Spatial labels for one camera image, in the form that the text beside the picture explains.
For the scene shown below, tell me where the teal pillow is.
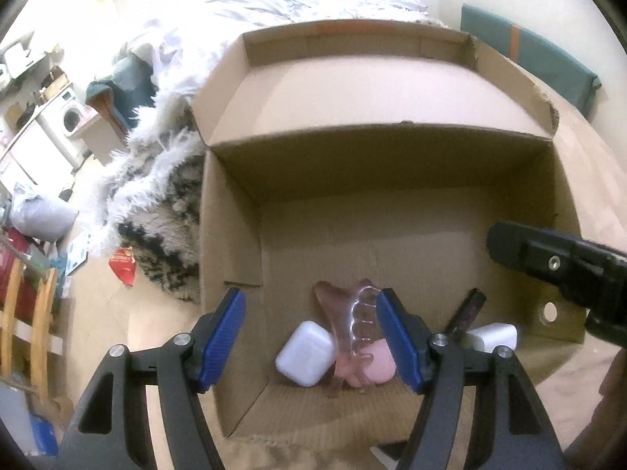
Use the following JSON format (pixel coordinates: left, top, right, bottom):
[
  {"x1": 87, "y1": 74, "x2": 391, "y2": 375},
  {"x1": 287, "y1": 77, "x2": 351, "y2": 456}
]
[{"x1": 85, "y1": 56, "x2": 158, "y2": 130}]

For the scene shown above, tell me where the beige bedside cabinet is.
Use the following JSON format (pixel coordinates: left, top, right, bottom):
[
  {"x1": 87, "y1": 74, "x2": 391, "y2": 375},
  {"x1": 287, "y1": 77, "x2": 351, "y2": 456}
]
[{"x1": 73, "y1": 105, "x2": 128, "y2": 167}]

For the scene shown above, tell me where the white kitchen cabinet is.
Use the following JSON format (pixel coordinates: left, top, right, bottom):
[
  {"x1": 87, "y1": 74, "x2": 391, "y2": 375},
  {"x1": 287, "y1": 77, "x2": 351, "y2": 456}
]
[{"x1": 0, "y1": 122, "x2": 79, "y2": 197}]

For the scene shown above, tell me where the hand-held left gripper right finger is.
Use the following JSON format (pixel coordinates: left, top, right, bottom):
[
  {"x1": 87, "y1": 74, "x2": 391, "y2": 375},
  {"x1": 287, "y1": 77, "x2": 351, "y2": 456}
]
[{"x1": 376, "y1": 288, "x2": 569, "y2": 470}]

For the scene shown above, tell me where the fluffy white and black blanket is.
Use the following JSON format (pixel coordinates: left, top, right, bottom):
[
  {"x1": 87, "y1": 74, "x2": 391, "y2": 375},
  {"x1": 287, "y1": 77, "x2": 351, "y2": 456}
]
[{"x1": 91, "y1": 78, "x2": 211, "y2": 304}]

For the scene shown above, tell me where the flat bathroom scale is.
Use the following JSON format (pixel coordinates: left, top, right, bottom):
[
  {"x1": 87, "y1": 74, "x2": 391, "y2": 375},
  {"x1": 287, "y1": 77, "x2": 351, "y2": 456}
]
[{"x1": 63, "y1": 232, "x2": 96, "y2": 275}]

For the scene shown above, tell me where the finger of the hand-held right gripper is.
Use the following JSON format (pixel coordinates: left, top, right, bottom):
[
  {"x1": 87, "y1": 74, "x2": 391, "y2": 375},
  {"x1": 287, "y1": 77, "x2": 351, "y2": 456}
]
[
  {"x1": 585, "y1": 304, "x2": 627, "y2": 351},
  {"x1": 486, "y1": 220, "x2": 627, "y2": 311}
]

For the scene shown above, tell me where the white duvet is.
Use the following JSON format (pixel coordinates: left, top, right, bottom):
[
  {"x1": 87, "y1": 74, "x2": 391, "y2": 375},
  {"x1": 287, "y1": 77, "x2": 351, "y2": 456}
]
[{"x1": 122, "y1": 0, "x2": 442, "y2": 89}]

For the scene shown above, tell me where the white earbuds case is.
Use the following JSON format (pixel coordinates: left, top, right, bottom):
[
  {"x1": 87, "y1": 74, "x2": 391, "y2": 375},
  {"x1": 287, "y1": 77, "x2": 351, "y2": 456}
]
[{"x1": 275, "y1": 320, "x2": 335, "y2": 387}]

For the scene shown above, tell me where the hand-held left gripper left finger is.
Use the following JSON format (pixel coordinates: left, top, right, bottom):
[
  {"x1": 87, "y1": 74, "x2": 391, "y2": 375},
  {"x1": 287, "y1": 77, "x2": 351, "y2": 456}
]
[{"x1": 56, "y1": 288, "x2": 246, "y2": 470}]

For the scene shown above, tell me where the grey plastic bag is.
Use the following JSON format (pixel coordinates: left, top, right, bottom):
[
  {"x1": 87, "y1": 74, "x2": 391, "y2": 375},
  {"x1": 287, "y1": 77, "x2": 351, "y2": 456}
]
[{"x1": 10, "y1": 183, "x2": 79, "y2": 242}]

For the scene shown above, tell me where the red bag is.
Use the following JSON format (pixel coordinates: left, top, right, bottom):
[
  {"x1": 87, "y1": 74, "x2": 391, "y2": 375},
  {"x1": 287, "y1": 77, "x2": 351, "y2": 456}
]
[{"x1": 108, "y1": 247, "x2": 138, "y2": 287}]

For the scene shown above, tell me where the dark slim tube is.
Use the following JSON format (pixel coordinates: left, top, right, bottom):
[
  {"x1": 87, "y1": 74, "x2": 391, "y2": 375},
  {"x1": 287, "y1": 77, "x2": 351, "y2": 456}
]
[{"x1": 443, "y1": 289, "x2": 488, "y2": 348}]

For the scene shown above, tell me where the small pink figurine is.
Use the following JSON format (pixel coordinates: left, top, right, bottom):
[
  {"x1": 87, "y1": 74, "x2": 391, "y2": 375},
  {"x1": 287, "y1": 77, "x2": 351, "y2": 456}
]
[{"x1": 360, "y1": 340, "x2": 399, "y2": 385}]

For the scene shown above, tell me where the white charger plug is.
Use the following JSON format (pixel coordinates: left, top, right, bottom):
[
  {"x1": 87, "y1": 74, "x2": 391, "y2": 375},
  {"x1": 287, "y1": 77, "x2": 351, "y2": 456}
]
[{"x1": 464, "y1": 322, "x2": 518, "y2": 353}]

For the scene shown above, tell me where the white washing machine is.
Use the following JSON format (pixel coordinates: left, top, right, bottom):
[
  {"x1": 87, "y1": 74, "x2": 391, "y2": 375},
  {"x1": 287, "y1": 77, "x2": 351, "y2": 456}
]
[{"x1": 36, "y1": 89, "x2": 91, "y2": 170}]

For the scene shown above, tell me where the translucent pink hair claw clip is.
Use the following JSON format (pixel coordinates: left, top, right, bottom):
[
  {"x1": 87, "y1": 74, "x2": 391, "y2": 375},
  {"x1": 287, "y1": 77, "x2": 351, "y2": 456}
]
[{"x1": 313, "y1": 279, "x2": 393, "y2": 392}]

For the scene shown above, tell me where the teal headboard cushion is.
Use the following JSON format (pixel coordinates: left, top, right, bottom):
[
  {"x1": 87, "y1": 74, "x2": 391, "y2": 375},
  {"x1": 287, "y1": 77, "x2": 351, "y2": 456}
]
[{"x1": 460, "y1": 4, "x2": 601, "y2": 121}]

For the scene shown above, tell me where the cardboard box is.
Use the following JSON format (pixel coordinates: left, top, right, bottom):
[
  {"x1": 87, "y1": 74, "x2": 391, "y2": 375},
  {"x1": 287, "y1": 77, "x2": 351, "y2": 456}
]
[{"x1": 188, "y1": 20, "x2": 589, "y2": 439}]

